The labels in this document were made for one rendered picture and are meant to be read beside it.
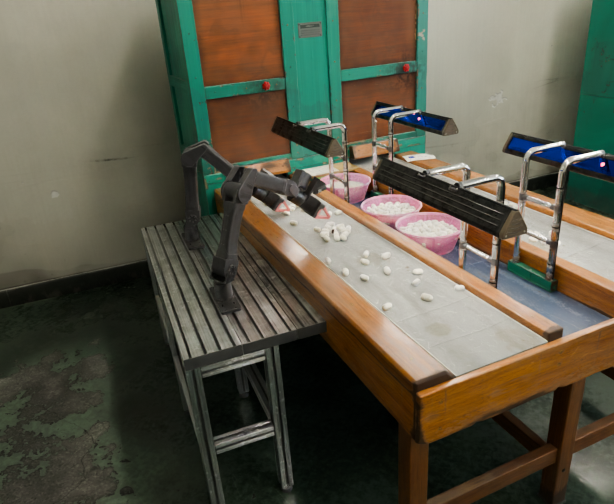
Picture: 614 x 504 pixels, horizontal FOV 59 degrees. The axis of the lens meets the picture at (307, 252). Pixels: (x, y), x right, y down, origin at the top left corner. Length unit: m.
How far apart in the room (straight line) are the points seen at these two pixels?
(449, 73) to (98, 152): 2.52
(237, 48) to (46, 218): 1.63
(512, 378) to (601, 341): 0.32
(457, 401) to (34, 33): 2.90
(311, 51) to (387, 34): 0.46
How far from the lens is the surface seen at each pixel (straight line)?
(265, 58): 2.86
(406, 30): 3.23
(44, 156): 3.58
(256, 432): 1.90
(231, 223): 1.84
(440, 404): 1.40
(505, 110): 4.70
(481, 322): 1.63
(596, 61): 4.65
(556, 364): 1.62
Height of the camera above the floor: 1.59
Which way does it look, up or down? 24 degrees down
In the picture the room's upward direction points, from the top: 4 degrees counter-clockwise
